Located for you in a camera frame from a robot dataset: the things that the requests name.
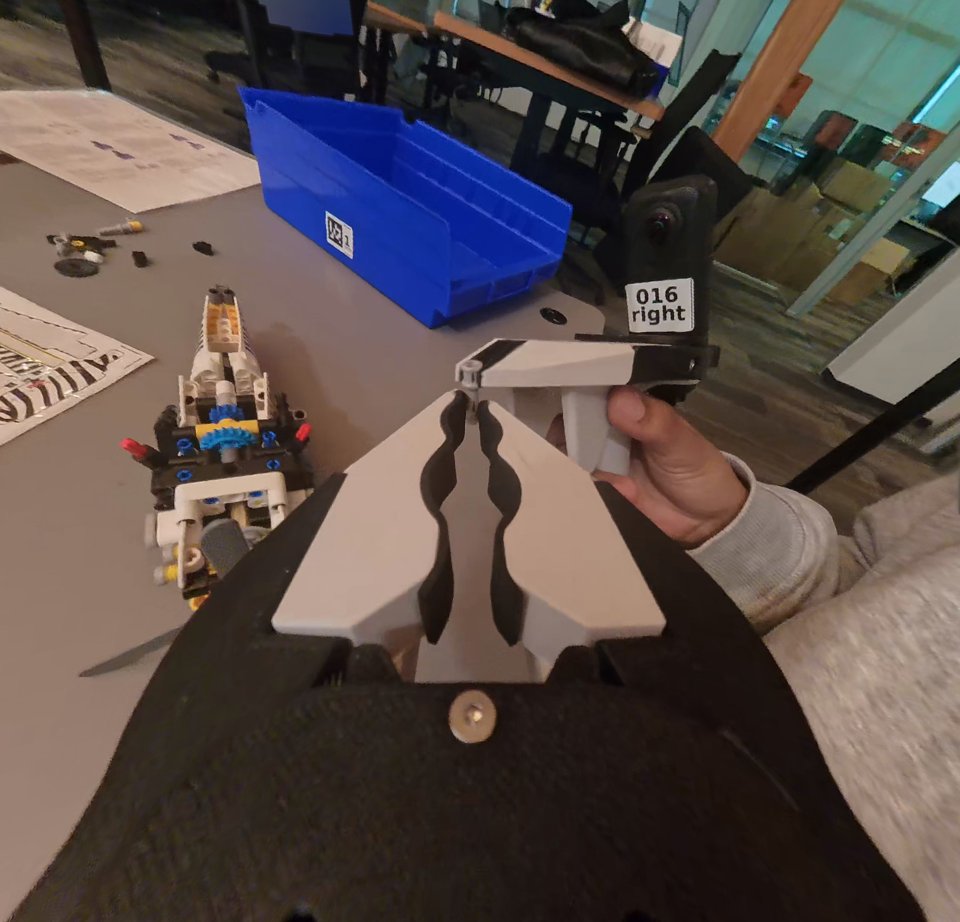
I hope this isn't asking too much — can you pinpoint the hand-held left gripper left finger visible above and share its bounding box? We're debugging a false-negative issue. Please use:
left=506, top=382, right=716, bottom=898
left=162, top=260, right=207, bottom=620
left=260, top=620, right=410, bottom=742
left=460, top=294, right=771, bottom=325
left=270, top=391, right=462, bottom=677

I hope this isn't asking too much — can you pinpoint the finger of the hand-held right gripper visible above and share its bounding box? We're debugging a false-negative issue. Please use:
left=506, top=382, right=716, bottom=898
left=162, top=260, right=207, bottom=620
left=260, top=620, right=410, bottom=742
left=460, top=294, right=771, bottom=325
left=455, top=338, right=637, bottom=392

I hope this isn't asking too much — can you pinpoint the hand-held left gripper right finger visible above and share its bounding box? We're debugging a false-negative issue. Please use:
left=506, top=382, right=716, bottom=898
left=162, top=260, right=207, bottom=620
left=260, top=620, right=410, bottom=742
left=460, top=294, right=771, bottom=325
left=477, top=399, right=668, bottom=677

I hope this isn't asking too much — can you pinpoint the zebra striped lego helicopter model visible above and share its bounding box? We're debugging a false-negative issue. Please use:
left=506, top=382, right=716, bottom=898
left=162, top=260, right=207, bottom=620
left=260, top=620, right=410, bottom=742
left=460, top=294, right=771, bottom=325
left=120, top=284, right=316, bottom=612

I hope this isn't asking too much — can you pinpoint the black lego rotor blade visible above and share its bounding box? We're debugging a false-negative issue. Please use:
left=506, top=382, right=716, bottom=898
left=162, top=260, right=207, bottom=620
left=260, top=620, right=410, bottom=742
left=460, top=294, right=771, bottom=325
left=78, top=625, right=185, bottom=679

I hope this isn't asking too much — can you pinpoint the person's right forearm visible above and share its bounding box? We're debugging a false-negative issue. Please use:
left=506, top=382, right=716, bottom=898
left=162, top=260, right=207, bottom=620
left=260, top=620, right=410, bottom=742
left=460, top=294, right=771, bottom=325
left=686, top=451, right=864, bottom=637

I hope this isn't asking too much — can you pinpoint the black lego gear assembly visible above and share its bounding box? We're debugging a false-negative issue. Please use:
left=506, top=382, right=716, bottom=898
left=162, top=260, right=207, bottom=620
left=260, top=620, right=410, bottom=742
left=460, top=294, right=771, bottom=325
left=46, top=230, right=120, bottom=278

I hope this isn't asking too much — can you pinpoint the person's right hand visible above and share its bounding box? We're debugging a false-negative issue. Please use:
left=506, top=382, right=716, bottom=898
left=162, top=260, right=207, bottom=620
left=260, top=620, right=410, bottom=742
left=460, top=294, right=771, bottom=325
left=546, top=385, right=751, bottom=550

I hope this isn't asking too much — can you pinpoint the stack of cardboard boxes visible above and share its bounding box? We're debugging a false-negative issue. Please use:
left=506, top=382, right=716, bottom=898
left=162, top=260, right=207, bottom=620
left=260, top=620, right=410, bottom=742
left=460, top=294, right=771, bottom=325
left=712, top=160, right=924, bottom=308

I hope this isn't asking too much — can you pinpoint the black bag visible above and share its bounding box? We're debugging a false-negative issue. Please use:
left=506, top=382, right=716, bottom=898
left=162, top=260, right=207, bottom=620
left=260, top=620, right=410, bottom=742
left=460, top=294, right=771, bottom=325
left=504, top=0, right=665, bottom=100

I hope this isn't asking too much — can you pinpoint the white table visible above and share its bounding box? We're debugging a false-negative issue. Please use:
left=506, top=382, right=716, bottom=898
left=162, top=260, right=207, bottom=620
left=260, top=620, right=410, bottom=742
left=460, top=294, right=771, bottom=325
left=783, top=247, right=960, bottom=496

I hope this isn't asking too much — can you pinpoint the blue plastic bin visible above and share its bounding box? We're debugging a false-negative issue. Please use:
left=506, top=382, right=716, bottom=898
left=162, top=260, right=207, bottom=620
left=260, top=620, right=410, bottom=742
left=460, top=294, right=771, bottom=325
left=237, top=85, right=575, bottom=331

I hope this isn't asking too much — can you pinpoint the wooden top desk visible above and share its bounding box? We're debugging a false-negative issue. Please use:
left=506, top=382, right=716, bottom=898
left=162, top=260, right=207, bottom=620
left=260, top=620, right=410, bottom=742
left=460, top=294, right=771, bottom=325
left=363, top=0, right=669, bottom=211

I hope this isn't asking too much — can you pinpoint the person's grey clothing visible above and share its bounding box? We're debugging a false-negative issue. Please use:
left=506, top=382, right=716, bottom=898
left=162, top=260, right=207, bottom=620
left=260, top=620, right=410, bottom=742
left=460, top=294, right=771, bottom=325
left=761, top=472, right=960, bottom=922

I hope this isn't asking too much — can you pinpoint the zebra print sticker sheet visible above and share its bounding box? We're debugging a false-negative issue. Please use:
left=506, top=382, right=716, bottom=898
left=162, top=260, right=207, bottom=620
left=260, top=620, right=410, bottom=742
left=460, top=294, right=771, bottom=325
left=0, top=286, right=156, bottom=448

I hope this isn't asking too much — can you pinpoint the white printed paper sheet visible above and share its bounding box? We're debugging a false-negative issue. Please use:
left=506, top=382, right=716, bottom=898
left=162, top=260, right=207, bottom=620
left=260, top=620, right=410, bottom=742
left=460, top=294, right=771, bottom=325
left=0, top=88, right=262, bottom=214

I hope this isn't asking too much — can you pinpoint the wooden post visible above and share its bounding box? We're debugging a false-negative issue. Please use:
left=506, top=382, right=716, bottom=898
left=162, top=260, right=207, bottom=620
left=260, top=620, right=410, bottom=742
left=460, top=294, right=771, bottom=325
left=712, top=0, right=871, bottom=162

